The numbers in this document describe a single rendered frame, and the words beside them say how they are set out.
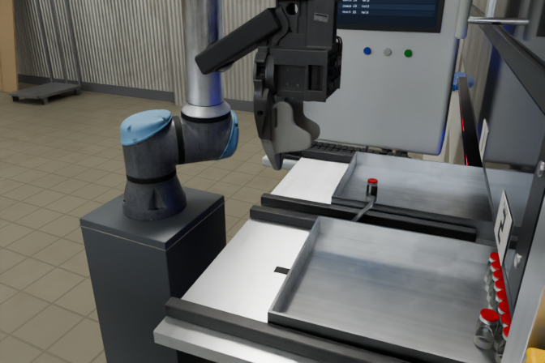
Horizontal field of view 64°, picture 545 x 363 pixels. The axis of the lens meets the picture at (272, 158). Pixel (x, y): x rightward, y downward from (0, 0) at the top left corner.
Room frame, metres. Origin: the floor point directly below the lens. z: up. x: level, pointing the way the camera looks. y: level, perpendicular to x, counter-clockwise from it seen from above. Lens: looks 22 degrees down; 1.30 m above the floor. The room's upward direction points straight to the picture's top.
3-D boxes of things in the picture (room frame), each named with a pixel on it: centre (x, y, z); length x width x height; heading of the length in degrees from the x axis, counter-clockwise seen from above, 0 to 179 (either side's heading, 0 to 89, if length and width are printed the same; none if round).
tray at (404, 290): (0.50, -0.20, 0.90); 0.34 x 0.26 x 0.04; 70
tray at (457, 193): (0.81, -0.32, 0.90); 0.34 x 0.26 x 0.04; 69
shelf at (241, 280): (0.68, -0.19, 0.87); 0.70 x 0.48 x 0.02; 159
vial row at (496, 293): (0.46, -0.30, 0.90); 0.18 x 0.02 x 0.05; 160
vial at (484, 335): (0.41, -0.26, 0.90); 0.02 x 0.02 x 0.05
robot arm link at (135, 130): (0.95, 0.28, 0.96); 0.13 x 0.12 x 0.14; 110
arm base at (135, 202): (0.95, 0.29, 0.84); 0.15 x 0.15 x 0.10
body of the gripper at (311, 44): (0.48, -0.03, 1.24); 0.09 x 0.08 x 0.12; 69
